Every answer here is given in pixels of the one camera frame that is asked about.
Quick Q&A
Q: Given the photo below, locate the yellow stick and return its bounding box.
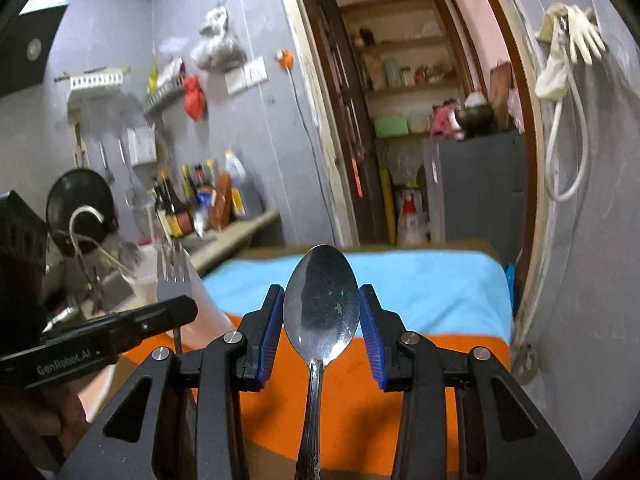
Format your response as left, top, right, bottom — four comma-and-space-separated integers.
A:
379, 167, 397, 246

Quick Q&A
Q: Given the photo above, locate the white wall rack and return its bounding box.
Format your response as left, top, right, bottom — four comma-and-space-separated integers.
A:
67, 67, 126, 92

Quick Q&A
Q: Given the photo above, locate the metal ladle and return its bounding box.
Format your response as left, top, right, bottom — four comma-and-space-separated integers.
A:
98, 141, 117, 186

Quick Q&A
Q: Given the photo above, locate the black wok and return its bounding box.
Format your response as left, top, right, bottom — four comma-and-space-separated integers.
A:
45, 169, 118, 256

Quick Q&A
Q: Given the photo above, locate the grey cabinet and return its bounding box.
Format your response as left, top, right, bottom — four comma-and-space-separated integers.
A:
425, 130, 528, 266

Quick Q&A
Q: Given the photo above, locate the black range hood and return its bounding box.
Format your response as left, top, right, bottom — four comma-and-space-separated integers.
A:
0, 0, 66, 98

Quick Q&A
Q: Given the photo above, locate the black pot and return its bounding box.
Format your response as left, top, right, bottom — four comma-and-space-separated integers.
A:
452, 95, 495, 138

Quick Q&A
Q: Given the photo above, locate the white wall box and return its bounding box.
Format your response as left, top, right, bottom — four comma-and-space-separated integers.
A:
127, 127, 157, 165

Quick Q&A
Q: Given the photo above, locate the kitchen counter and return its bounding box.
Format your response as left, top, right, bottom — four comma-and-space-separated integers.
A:
190, 210, 281, 273

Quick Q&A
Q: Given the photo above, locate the pink bag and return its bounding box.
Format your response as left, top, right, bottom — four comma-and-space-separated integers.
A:
430, 102, 463, 138

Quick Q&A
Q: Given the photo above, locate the white sack red label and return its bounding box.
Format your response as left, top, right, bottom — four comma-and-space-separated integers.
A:
395, 185, 431, 246

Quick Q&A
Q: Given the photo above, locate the wooden door frame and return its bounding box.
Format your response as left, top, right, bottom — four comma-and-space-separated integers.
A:
272, 0, 556, 361

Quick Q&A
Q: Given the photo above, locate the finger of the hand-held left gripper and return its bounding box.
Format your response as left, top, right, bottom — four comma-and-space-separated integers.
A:
42, 296, 198, 356

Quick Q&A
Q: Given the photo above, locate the large oil jug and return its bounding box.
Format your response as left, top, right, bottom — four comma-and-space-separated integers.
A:
222, 150, 263, 218

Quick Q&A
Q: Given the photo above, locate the oval silver spoon ornate handle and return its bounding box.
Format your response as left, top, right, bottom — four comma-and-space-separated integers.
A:
282, 244, 361, 480

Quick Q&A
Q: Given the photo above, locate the white switch panel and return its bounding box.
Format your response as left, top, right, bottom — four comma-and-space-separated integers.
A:
225, 57, 268, 96

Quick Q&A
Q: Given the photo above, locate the orange cloth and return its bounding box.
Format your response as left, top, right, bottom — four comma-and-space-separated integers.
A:
122, 312, 511, 476

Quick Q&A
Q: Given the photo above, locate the green box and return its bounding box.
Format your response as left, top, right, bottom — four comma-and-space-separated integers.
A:
374, 114, 410, 138

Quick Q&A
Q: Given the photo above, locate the white rubber glove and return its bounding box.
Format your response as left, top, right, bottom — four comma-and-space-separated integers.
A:
567, 5, 607, 66
535, 4, 571, 102

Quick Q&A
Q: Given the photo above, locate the red plastic bag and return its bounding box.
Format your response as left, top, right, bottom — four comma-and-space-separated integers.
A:
182, 75, 207, 121

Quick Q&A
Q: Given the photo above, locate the metal skimmer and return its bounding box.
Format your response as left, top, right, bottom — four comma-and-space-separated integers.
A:
118, 139, 146, 211

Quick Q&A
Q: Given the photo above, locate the white cup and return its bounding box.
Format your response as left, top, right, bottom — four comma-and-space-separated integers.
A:
82, 247, 236, 411

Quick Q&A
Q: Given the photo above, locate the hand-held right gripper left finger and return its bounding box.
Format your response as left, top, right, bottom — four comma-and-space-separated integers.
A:
57, 284, 286, 480

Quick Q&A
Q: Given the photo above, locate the person's left hand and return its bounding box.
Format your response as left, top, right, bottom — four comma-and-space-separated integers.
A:
0, 387, 87, 442

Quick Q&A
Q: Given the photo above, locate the clear plastic bag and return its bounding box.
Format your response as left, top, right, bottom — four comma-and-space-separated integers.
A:
190, 5, 247, 72

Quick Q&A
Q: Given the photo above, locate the row of sauce bottles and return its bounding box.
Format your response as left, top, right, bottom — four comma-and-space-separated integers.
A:
150, 160, 236, 238

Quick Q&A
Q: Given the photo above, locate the metal wall shelf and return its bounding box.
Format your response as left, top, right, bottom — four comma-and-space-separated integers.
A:
142, 57, 188, 116

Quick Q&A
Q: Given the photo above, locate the silver fork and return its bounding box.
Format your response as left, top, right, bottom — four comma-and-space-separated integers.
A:
156, 247, 192, 356

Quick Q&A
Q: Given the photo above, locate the wooden shelf unit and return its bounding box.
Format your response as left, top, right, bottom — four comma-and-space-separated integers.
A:
340, 0, 466, 136

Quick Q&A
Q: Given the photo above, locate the light blue cloth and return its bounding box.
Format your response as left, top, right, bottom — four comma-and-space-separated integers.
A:
202, 250, 513, 338

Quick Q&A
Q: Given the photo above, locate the white hose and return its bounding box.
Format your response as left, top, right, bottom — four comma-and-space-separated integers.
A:
544, 25, 591, 202

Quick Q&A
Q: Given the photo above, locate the curved white faucet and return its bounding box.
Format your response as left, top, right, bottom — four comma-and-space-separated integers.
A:
68, 206, 106, 261

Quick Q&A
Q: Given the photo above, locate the dark brown door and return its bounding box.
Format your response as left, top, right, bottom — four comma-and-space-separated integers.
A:
310, 0, 391, 246

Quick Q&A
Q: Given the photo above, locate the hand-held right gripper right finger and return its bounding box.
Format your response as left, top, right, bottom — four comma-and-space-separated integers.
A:
359, 284, 583, 480

